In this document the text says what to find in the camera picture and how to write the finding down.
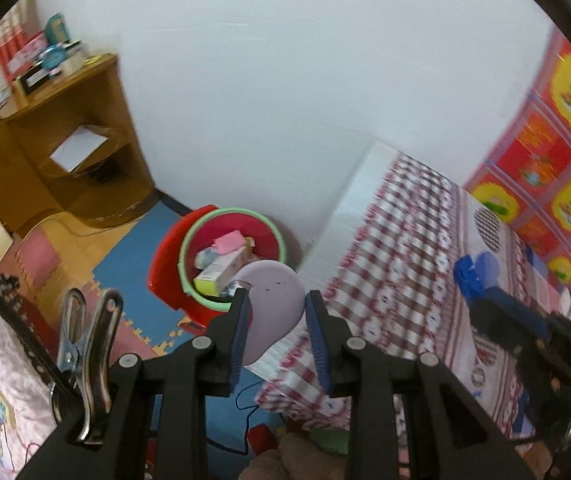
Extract white paper sheet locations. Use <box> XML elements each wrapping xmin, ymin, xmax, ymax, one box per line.
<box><xmin>50</xmin><ymin>127</ymin><xmax>109</xmax><ymax>173</ymax></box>

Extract red floral wall cloth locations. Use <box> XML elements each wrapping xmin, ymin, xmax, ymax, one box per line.
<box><xmin>465</xmin><ymin>27</ymin><xmax>571</xmax><ymax>306</ymax></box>

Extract red slipper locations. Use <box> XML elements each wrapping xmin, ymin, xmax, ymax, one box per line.
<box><xmin>248</xmin><ymin>425</ymin><xmax>279</xmax><ymax>456</ymax></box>

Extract wooden desk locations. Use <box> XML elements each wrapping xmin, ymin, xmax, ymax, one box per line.
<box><xmin>0</xmin><ymin>52</ymin><xmax>156</xmax><ymax>261</ymax></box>

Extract thick black cable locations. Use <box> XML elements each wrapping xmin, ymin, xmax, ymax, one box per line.
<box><xmin>0</xmin><ymin>265</ymin><xmax>74</xmax><ymax>401</ymax></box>

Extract red bucket green rim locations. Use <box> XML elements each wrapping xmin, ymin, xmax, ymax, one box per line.
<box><xmin>178</xmin><ymin>206</ymin><xmax>286</xmax><ymax>311</ymax></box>

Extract red plastic stool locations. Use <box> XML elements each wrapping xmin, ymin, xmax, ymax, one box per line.
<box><xmin>148</xmin><ymin>205</ymin><xmax>226</xmax><ymax>333</ymax></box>

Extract thin black wire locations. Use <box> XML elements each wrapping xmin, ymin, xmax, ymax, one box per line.
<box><xmin>236</xmin><ymin>380</ymin><xmax>266</xmax><ymax>456</ymax></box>

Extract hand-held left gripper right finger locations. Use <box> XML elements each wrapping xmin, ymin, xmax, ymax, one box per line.
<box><xmin>305</xmin><ymin>290</ymin><xmax>536</xmax><ymax>480</ymax></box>

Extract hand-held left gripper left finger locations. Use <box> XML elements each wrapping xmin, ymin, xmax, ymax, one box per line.
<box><xmin>18</xmin><ymin>287</ymin><xmax>252</xmax><ymax>480</ymax></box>

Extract white jar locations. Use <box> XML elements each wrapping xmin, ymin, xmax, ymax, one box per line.
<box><xmin>60</xmin><ymin>50</ymin><xmax>86</xmax><ymax>76</ymax></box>

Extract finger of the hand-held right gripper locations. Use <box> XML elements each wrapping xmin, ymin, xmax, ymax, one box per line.
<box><xmin>453</xmin><ymin>255</ymin><xmax>549</xmax><ymax>356</ymax></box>
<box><xmin>474</xmin><ymin>251</ymin><xmax>549</xmax><ymax>336</ymax></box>

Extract yellow-green carton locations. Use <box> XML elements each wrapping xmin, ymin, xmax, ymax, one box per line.
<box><xmin>194</xmin><ymin>250</ymin><xmax>254</xmax><ymax>296</ymax></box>

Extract checkered cloth covered table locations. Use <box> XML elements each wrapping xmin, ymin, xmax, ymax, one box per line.
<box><xmin>256</xmin><ymin>152</ymin><xmax>571</xmax><ymax>441</ymax></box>

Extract small pink box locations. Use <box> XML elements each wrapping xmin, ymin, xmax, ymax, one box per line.
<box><xmin>214</xmin><ymin>230</ymin><xmax>246</xmax><ymax>256</ymax></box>

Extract yellow tissue box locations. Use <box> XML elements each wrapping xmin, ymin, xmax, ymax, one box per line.
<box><xmin>13</xmin><ymin>67</ymin><xmax>51</xmax><ymax>96</ymax></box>

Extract blue pink alarm clock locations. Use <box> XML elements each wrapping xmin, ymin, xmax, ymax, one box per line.
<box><xmin>40</xmin><ymin>42</ymin><xmax>74</xmax><ymax>73</ymax></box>

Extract cream curtain red hem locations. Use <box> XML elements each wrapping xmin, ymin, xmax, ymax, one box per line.
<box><xmin>0</xmin><ymin>0</ymin><xmax>31</xmax><ymax>81</ymax></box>

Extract pale purple round disc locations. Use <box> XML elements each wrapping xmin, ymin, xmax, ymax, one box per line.
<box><xmin>233</xmin><ymin>260</ymin><xmax>306</xmax><ymax>367</ymax></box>

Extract colourful foam puzzle mat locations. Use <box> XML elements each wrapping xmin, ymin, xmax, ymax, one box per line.
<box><xmin>0</xmin><ymin>200</ymin><xmax>416</xmax><ymax>480</ymax></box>

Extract teal box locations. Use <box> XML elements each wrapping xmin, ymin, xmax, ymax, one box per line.
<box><xmin>46</xmin><ymin>14</ymin><xmax>71</xmax><ymax>46</ymax></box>

